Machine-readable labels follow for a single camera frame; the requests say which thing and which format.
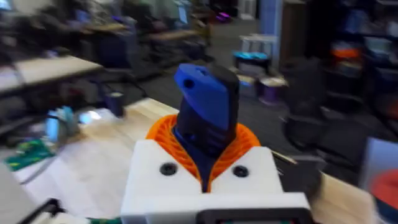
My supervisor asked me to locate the white orange right gripper right finger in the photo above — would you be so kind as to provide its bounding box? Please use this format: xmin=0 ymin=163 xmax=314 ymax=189
xmin=207 ymin=123 xmax=284 ymax=194

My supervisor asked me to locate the white orange right gripper left finger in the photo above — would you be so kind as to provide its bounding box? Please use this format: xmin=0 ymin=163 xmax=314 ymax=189
xmin=127 ymin=114 xmax=206 ymax=194

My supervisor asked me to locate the blue electric screwdriver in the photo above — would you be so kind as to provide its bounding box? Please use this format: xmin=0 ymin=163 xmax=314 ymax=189
xmin=172 ymin=62 xmax=241 ymax=194

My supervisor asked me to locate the black tool case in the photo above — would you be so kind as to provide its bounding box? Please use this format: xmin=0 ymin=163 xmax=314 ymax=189
xmin=272 ymin=154 xmax=326 ymax=195

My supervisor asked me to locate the dark blue cup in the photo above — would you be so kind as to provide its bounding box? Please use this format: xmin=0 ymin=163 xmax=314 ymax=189
xmin=103 ymin=91 xmax=126 ymax=118

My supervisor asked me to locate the black office chair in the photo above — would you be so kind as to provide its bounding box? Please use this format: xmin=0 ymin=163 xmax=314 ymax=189
xmin=279 ymin=57 xmax=329 ymax=149

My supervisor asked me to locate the blue flat folder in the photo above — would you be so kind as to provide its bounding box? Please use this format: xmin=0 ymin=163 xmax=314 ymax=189
xmin=359 ymin=136 xmax=398 ymax=187

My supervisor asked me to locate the green board with blocks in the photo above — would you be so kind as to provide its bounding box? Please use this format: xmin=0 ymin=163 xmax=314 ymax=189
xmin=4 ymin=139 xmax=57 ymax=172

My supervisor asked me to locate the orange and dark blue bag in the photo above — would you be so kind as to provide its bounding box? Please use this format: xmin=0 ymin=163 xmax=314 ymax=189
xmin=370 ymin=169 xmax=398 ymax=224

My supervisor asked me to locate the pale background desk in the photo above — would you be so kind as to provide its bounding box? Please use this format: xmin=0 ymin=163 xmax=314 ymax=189
xmin=0 ymin=55 xmax=104 ymax=94

